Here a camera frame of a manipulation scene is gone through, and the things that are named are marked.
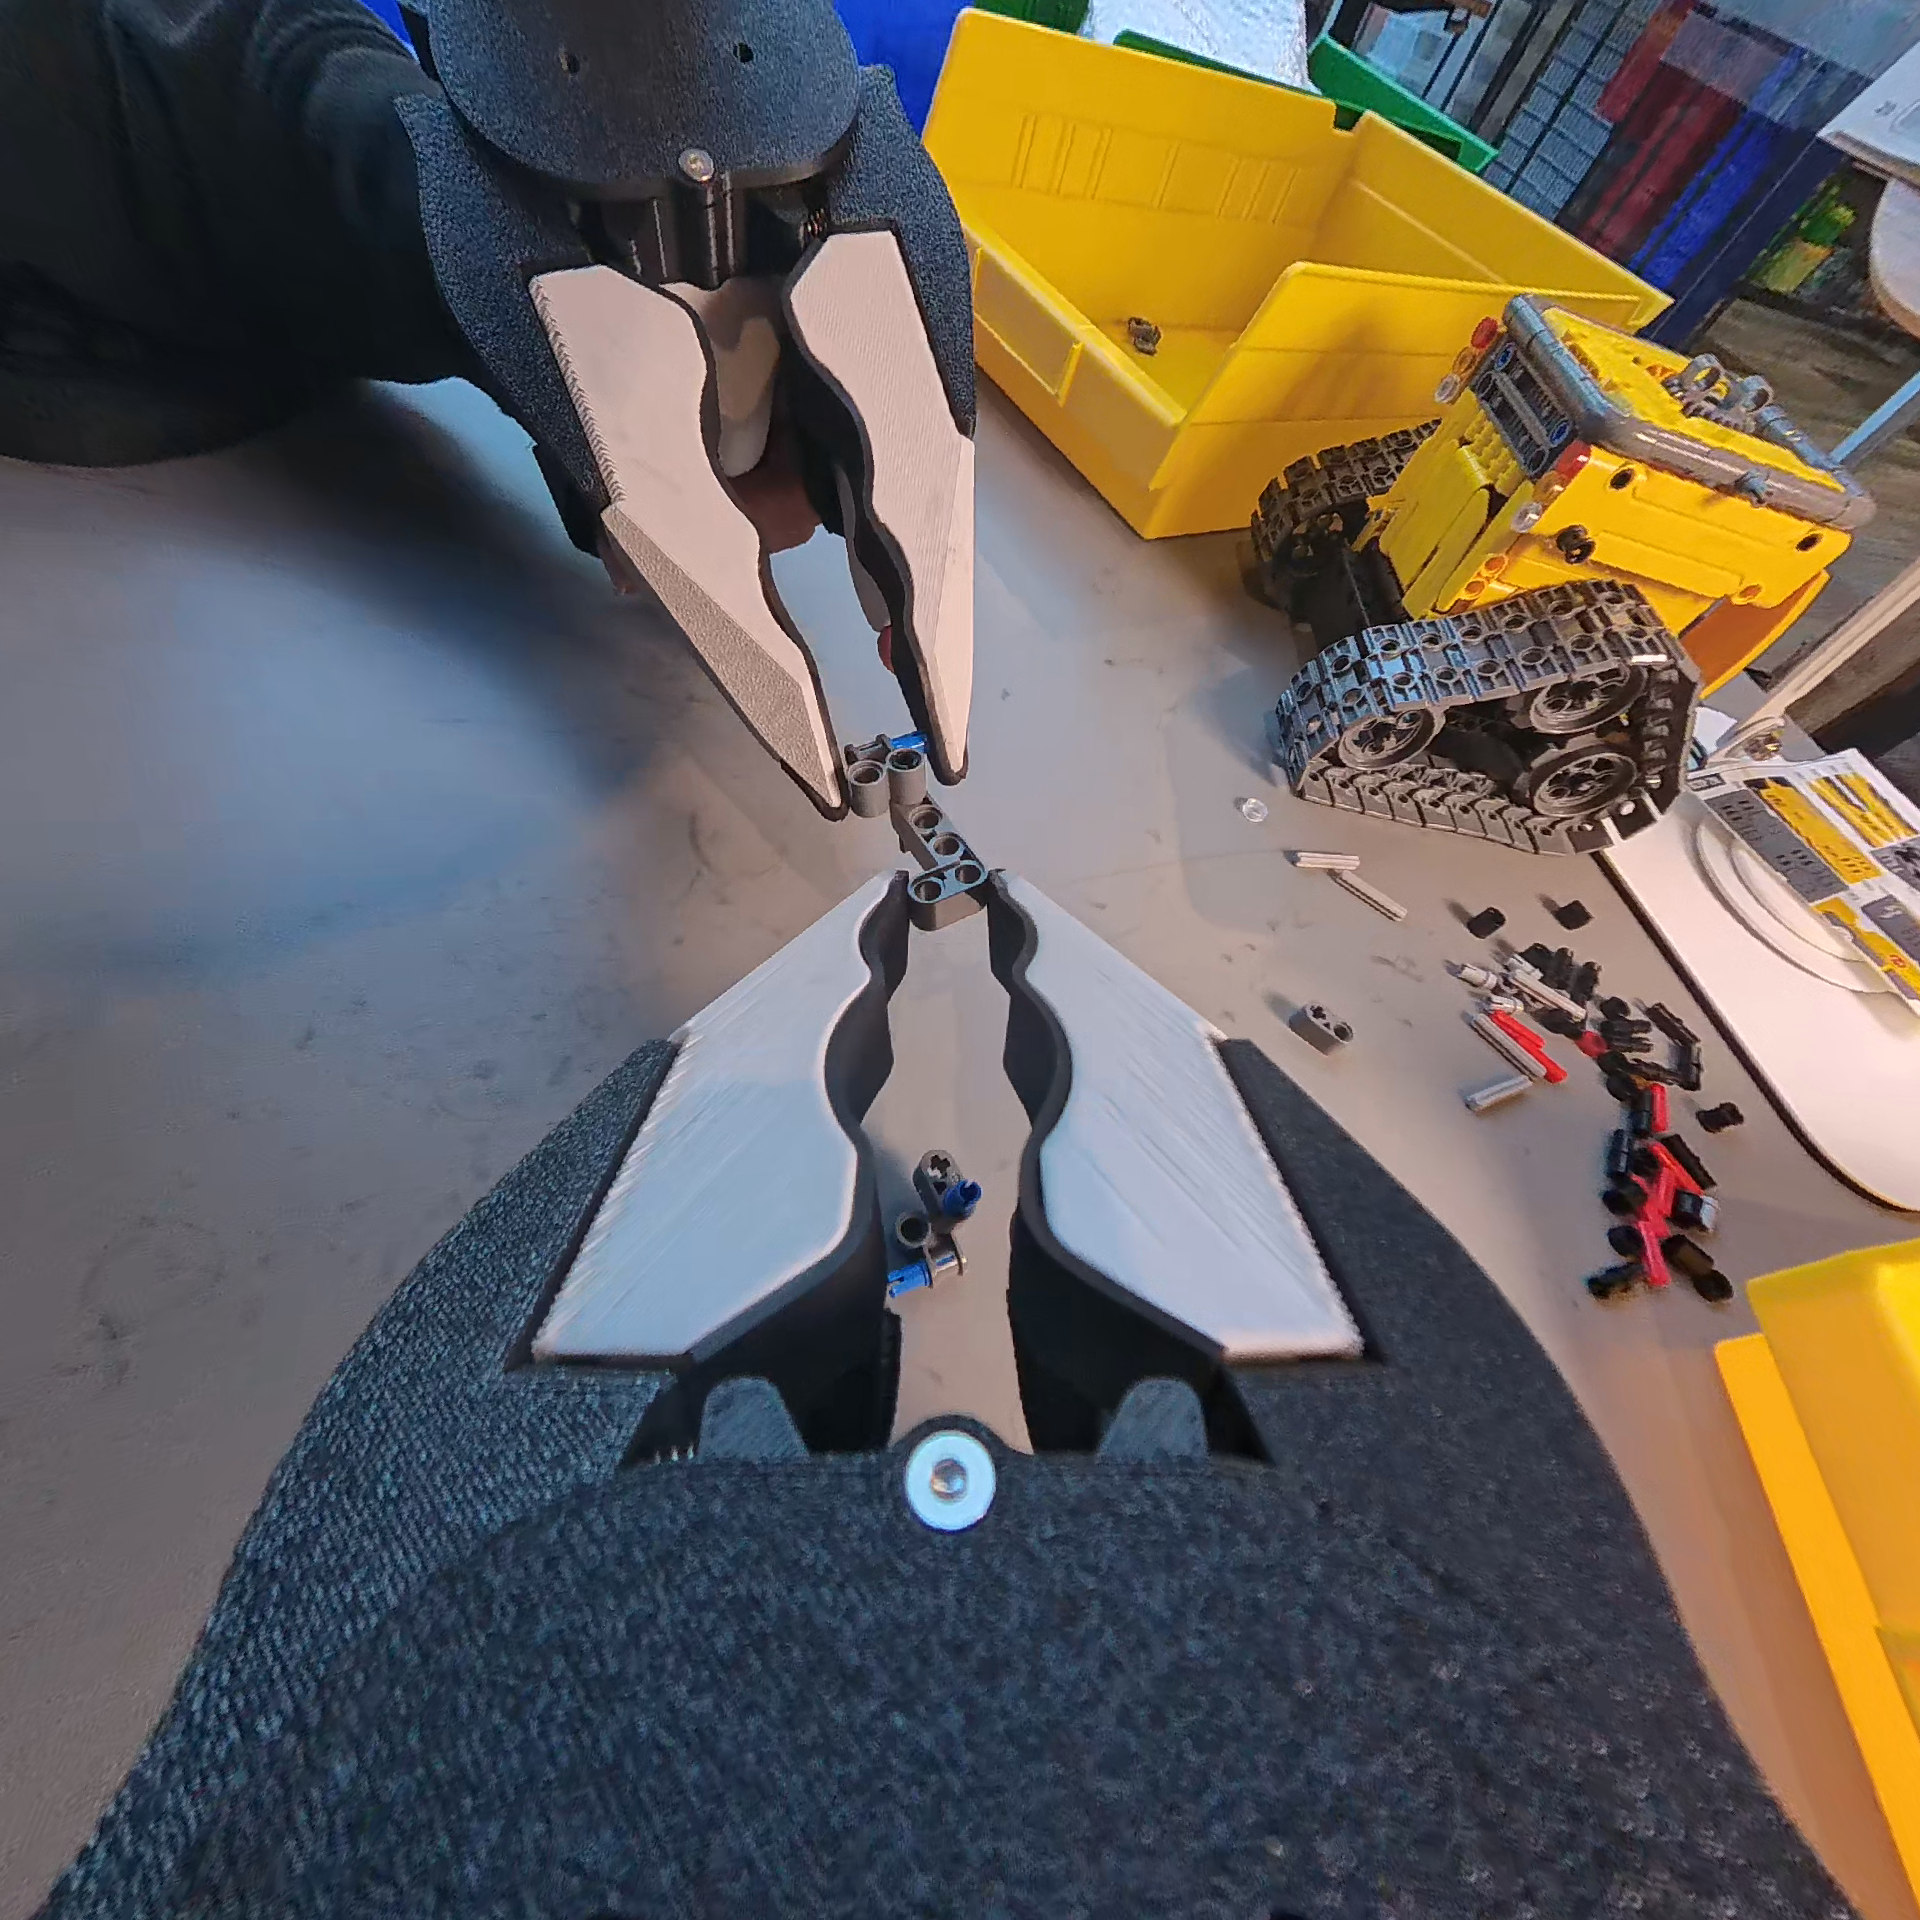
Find instruction booklet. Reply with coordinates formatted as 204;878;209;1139
1820;46;1920;186

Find pile of small connector pins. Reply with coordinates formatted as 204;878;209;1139
1448;895;1747;1306

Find shelf of coloured bins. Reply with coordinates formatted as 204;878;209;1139
1476;0;1920;349

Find yellow printed leaflet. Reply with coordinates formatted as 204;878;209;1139
1688;755;1920;1010

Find person's left hand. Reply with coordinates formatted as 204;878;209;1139
726;449;827;554

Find grey desk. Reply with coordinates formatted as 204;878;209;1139
0;375;1920;1906

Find person's left forearm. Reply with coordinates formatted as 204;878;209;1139
0;0;497;467

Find grey bent beam assembly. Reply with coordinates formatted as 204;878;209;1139
844;731;995;935

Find blue storage bin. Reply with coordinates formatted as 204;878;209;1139
359;0;966;139

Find green storage bin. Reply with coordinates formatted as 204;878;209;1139
1019;0;1502;173

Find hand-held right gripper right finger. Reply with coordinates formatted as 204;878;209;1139
987;873;1366;1453

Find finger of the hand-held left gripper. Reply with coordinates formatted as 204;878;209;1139
529;259;852;822
785;223;982;789

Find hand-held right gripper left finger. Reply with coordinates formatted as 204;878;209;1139
532;873;914;1453

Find yellow tracked brick bulldozer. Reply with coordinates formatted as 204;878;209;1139
1248;294;1878;860

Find white foam sheet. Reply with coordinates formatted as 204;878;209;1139
1088;0;1338;92

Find yellow parts bin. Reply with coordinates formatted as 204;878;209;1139
1714;1236;1920;1862
921;7;1674;542

